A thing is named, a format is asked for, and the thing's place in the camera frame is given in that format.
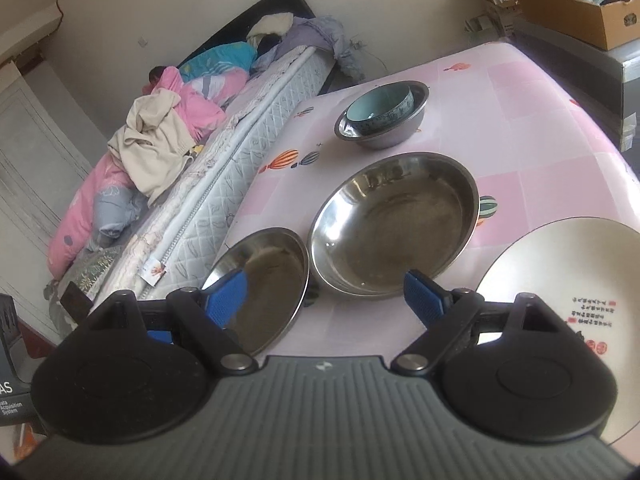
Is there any brown cardboard box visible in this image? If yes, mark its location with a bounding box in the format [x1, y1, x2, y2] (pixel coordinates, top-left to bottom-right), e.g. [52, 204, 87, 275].
[515, 0, 640, 51]

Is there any pile of clothes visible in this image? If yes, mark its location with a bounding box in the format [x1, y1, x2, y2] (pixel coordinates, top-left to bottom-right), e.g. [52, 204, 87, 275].
[47, 67, 229, 277]

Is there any grey purple clothing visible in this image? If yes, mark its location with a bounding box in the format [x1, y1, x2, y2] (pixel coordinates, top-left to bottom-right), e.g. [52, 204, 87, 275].
[250, 15, 369, 82]

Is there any blue ceramic bowl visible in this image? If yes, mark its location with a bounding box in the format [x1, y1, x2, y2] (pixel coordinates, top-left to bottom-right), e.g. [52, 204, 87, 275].
[346, 85, 415, 137]

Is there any large stainless steel basin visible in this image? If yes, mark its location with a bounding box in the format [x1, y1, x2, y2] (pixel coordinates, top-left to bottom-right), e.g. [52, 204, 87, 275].
[309, 152, 480, 295]

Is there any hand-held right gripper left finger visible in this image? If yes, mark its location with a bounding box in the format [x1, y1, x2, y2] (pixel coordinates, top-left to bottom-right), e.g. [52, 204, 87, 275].
[102, 268, 259, 377]

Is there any white ceramic plate black print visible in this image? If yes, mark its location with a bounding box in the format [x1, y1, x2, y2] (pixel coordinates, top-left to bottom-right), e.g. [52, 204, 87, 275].
[475, 217, 640, 446]

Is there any shallow stainless steel plate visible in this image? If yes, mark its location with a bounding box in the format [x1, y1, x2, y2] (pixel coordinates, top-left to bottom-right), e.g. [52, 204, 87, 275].
[201, 227, 311, 359]

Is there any small stainless steel bowl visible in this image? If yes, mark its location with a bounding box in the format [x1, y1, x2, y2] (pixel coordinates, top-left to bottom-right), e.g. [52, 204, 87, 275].
[335, 80, 430, 150]

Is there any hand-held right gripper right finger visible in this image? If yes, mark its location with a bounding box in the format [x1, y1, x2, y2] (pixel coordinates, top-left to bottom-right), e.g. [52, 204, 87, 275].
[391, 269, 558, 376]

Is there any small open cardboard box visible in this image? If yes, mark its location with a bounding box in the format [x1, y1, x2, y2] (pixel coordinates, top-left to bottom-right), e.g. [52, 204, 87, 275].
[452, 0, 524, 37]

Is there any cream cloth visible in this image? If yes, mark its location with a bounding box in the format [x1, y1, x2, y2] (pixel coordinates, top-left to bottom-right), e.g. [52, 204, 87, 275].
[247, 12, 296, 39]

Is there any pink checkered tablecloth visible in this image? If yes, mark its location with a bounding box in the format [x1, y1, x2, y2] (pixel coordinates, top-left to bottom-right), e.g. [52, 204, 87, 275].
[195, 42, 640, 448]

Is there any white quilted mattress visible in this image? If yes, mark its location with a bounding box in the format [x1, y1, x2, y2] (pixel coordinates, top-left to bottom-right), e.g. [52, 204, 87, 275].
[50, 45, 347, 322]

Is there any teal patterned quilt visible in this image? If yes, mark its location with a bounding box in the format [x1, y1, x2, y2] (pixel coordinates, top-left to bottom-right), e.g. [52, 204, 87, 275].
[177, 42, 259, 84]

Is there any large grey box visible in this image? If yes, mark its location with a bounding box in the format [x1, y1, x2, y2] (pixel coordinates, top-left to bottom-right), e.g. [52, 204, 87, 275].
[505, 30, 640, 154]

